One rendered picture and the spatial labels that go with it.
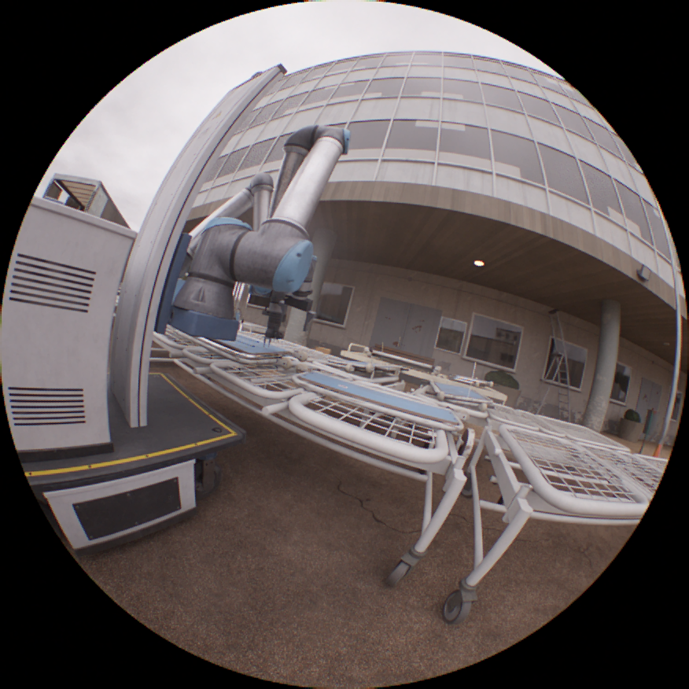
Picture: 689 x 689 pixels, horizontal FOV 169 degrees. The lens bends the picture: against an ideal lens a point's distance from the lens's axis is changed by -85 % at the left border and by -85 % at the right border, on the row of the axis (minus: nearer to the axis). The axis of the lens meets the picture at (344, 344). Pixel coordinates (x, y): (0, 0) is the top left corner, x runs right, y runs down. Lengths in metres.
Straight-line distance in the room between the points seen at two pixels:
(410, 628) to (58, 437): 1.00
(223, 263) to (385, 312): 6.60
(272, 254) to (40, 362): 0.60
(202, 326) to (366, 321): 6.73
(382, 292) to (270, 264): 6.77
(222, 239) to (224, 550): 0.92
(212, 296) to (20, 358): 0.51
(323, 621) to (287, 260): 0.96
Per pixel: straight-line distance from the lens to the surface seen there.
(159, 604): 0.79
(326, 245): 5.95
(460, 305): 7.13
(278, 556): 0.88
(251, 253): 0.61
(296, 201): 0.70
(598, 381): 6.60
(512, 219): 4.51
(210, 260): 0.66
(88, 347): 0.59
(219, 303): 0.64
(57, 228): 0.58
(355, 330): 7.25
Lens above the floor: 0.73
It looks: 1 degrees down
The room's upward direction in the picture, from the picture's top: 15 degrees clockwise
